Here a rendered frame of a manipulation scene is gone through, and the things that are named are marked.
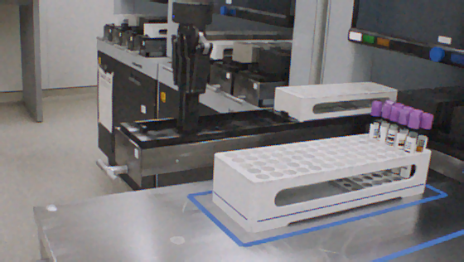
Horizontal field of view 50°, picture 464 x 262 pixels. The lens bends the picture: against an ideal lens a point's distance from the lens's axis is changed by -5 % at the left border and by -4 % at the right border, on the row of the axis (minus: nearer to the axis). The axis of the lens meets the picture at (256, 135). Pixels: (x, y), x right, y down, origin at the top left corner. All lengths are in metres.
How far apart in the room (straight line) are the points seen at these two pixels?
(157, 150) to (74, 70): 3.69
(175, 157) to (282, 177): 0.36
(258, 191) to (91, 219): 0.19
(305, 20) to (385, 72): 0.26
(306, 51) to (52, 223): 0.97
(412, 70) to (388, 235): 0.91
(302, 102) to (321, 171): 0.45
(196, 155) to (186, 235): 0.37
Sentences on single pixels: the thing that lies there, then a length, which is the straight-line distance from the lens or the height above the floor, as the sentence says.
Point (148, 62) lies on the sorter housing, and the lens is 2.18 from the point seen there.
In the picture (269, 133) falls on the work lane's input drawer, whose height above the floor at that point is 0.80.
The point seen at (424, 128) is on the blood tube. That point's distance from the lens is 0.73.
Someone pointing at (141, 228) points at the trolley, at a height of 0.82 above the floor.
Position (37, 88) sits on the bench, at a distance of 3.83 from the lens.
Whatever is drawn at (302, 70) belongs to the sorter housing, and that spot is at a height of 0.85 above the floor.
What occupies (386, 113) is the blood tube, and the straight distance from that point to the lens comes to 0.75.
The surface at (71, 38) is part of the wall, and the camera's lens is 4.50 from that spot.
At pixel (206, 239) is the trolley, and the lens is 0.57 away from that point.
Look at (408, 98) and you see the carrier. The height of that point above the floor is 0.87.
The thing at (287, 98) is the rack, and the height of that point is 0.85.
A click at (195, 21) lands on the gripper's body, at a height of 1.01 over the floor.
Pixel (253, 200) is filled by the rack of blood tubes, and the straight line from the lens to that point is 0.57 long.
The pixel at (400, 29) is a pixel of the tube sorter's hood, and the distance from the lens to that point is 1.17.
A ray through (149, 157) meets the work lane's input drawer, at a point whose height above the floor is 0.79.
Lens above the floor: 1.10
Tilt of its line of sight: 17 degrees down
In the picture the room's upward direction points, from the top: 4 degrees clockwise
